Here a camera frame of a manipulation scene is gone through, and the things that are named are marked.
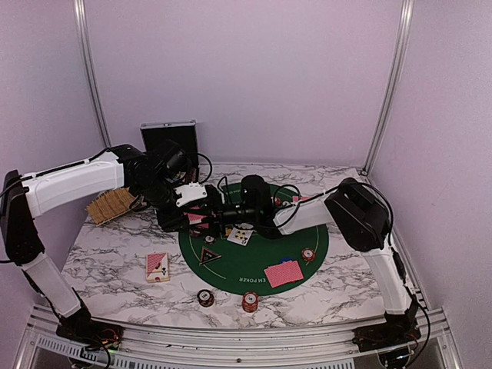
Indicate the red card seat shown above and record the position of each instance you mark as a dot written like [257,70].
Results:
[289,266]
[297,199]
[278,278]

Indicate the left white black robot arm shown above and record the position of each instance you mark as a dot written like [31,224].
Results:
[154,175]

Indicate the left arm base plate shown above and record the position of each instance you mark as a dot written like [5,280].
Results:
[90,338]

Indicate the red poker chip stack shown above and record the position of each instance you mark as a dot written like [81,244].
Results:
[250,302]

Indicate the red card top seat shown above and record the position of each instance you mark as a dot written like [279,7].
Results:
[297,199]

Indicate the round green poker mat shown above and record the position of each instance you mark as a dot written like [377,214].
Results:
[241,268]

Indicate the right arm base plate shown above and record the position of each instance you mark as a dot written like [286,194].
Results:
[380,336]

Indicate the red playing card deck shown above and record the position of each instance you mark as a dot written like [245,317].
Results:
[195,218]

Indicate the dark brown poker chip stack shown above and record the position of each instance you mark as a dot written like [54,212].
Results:
[205,298]

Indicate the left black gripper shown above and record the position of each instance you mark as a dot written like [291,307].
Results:
[170,222]

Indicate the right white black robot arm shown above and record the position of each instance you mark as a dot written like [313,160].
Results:
[360,211]

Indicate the playing card box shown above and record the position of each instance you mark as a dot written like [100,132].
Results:
[157,268]

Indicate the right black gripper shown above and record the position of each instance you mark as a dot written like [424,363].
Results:
[217,222]

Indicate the black triangular all-in button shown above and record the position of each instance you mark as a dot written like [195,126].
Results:
[208,255]

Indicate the right aluminium frame post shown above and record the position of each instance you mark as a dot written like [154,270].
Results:
[397,66]

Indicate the left aluminium frame post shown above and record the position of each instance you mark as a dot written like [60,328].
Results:
[89,67]

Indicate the aluminium frame post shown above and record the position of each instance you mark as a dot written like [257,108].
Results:
[397,66]
[89,67]

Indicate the aluminium poker chip case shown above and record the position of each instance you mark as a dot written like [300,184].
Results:
[181,132]

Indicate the woven bamboo tray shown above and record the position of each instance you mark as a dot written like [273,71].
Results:
[110,205]

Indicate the blue round blind button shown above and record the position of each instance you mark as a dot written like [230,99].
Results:
[284,260]

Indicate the red card bottom seat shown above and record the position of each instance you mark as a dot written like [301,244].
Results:
[289,266]
[278,278]

